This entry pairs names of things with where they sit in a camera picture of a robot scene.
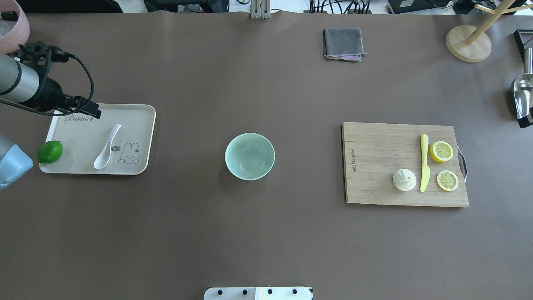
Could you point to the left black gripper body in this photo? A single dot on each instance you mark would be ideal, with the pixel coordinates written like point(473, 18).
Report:
point(49, 95)

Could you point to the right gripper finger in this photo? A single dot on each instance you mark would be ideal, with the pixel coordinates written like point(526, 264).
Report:
point(525, 118)

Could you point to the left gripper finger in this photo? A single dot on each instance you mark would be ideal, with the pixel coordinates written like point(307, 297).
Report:
point(90, 111)
point(82, 103)

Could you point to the white ceramic spoon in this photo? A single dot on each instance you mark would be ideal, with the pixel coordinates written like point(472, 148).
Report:
point(102, 160)

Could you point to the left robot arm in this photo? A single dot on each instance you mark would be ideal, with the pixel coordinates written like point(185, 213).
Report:
point(29, 88)

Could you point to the pink bowl with ice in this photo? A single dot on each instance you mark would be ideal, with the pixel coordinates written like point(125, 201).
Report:
point(18, 33)

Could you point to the pale green bowl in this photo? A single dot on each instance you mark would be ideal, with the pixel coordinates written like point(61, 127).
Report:
point(250, 156)

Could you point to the metal scoop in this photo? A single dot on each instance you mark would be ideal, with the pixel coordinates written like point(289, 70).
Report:
point(523, 85)

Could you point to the beige rabbit print tray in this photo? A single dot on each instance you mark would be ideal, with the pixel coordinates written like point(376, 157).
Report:
point(83, 138)

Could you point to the green lime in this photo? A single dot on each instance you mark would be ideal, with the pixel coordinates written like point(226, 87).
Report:
point(49, 152)

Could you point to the black wine glass rack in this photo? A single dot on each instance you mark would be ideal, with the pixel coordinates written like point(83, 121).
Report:
point(523, 39)

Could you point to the upper lemon half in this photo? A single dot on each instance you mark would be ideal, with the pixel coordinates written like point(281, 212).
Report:
point(440, 151)

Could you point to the wooden mug tree stand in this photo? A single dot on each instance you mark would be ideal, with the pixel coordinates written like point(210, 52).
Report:
point(472, 44)

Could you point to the lower lemon slice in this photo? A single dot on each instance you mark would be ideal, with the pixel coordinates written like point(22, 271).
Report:
point(447, 180)

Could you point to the yellow plastic knife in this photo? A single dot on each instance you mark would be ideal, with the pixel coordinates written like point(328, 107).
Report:
point(425, 169)

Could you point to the bamboo cutting board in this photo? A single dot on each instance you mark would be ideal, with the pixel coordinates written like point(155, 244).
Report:
point(373, 152)

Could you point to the grey folded cloth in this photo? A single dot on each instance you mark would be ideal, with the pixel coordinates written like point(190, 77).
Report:
point(343, 44)

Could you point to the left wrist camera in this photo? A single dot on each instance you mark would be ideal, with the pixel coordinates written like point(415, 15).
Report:
point(39, 51)

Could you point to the aluminium frame post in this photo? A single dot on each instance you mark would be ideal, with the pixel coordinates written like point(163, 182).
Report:
point(260, 9)

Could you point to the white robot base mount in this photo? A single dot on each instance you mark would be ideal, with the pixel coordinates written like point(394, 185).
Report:
point(259, 293)

